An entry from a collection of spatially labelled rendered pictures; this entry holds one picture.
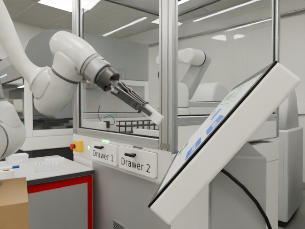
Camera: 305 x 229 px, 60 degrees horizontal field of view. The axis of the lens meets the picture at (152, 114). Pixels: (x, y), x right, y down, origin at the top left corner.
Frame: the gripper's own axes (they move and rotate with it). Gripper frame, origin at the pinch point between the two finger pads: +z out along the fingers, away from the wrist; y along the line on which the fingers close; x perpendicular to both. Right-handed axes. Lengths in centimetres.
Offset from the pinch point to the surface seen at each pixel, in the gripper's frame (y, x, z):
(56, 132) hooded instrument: 104, 88, -73
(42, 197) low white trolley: 37, 83, -28
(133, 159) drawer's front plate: 39, 34, -2
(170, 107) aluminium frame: 28.8, 0.0, -0.6
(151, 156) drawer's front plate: 31.8, 23.1, 4.9
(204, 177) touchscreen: -36.2, -6.3, 19.1
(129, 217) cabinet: 42, 60, 14
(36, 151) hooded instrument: 91, 105, -73
